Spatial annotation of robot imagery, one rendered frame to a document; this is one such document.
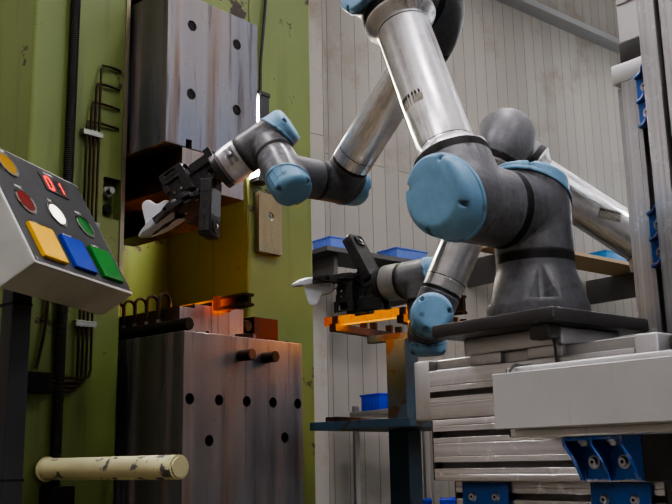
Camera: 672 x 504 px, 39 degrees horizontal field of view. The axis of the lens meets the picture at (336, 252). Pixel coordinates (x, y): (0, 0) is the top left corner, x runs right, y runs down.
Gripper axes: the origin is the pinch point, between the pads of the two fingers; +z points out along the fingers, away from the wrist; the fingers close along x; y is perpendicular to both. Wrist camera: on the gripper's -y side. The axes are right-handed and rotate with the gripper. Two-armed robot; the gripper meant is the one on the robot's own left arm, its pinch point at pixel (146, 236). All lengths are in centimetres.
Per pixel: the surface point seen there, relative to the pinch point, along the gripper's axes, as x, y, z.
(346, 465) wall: -488, 9, 108
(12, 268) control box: 26.9, -3.9, 14.5
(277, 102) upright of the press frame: -83, 52, -27
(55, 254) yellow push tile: 20.1, -2.8, 9.6
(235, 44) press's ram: -51, 56, -29
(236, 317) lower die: -51, -6, 6
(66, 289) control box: 12.0, -5.4, 14.3
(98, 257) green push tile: 2.8, 0.8, 9.6
